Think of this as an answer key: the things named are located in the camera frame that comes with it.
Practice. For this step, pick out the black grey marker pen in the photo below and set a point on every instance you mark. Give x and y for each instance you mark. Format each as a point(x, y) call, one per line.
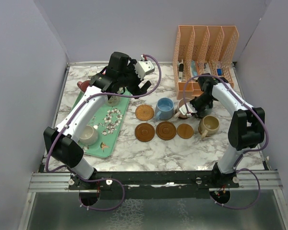
point(180, 72)

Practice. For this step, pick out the red floral mug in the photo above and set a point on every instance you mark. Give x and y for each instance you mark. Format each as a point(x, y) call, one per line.
point(83, 85)

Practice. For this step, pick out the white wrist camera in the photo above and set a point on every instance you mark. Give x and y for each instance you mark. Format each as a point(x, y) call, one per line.
point(187, 110)
point(143, 68)

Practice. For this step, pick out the tan mug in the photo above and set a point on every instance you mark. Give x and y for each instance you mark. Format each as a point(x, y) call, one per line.
point(208, 126)

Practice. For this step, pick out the green serving tray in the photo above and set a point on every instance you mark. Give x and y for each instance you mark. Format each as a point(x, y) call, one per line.
point(107, 121)

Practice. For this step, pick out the green floral mug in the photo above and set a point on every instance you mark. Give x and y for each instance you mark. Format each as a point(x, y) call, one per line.
point(113, 101)

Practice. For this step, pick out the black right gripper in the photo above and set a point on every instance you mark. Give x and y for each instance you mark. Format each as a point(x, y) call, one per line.
point(198, 111)

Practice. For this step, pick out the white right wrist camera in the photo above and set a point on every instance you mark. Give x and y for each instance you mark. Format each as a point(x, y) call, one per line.
point(187, 110)

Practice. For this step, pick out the blue mug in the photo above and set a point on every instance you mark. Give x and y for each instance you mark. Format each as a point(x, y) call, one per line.
point(164, 109)

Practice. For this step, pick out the woven rattan coaster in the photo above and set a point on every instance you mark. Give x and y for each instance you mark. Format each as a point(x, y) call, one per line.
point(144, 112)

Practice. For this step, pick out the white printed packet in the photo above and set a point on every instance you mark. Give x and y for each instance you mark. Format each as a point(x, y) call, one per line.
point(207, 69)

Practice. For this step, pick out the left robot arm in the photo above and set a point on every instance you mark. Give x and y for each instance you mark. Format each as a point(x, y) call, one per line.
point(62, 141)

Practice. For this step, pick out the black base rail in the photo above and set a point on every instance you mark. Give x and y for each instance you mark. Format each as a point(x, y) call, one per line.
point(153, 184)

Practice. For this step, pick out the peach plastic file organizer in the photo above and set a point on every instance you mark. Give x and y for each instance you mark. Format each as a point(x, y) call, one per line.
point(213, 44)

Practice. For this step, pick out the white blue packet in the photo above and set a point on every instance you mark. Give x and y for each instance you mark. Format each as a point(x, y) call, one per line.
point(193, 68)

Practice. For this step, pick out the brown ringed wooden coaster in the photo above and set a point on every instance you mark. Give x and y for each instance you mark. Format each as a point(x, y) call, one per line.
point(144, 132)

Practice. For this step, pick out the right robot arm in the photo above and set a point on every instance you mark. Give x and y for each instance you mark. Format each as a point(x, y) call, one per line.
point(246, 129)

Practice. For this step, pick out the small white red box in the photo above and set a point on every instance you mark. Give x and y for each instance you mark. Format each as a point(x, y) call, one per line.
point(92, 72)

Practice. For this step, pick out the grey mug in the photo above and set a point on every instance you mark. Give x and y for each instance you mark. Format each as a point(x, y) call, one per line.
point(205, 112)

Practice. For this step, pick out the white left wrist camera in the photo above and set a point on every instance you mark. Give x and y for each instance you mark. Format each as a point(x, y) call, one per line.
point(143, 68)

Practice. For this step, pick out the white cream mug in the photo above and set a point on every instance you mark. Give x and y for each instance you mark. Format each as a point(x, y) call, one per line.
point(89, 136)

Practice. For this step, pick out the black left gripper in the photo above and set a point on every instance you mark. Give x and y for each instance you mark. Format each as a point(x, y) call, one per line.
point(136, 90)

